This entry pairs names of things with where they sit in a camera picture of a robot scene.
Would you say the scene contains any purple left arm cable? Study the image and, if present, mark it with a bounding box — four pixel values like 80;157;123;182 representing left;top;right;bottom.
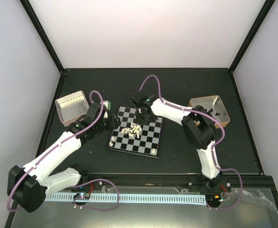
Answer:
7;90;119;212

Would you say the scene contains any pink metal tin box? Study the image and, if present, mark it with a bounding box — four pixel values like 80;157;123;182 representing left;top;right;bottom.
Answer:
55;91;89;127

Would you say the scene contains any gold metal tin tray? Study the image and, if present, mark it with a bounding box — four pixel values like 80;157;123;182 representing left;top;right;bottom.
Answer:
188;95;230;128

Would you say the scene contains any pile of white chess pieces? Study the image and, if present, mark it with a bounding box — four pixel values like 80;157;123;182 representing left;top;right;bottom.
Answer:
121;122;143;139

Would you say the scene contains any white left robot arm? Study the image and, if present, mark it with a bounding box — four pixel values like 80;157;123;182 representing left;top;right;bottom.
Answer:
7;103;121;212

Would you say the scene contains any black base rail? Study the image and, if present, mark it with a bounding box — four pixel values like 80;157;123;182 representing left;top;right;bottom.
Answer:
84;173;275;191

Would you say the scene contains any black frame post right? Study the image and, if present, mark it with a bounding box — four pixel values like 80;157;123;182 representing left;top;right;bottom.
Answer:
229;0;276;73

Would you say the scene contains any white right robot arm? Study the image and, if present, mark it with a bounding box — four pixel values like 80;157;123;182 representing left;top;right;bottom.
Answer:
131;91;221;192

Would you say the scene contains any black and white chessboard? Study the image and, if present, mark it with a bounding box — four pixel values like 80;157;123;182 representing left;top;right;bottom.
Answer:
107;106;163;159

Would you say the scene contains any pile of black chess pieces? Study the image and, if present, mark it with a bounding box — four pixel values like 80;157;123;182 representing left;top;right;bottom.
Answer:
205;108;221;117

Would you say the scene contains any light blue slotted cable duct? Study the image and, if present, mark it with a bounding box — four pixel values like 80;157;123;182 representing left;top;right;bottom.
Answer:
45;192;207;206

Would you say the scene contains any black frame post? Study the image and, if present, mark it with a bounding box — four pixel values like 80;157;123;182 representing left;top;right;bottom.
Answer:
20;0;65;73
229;0;276;73

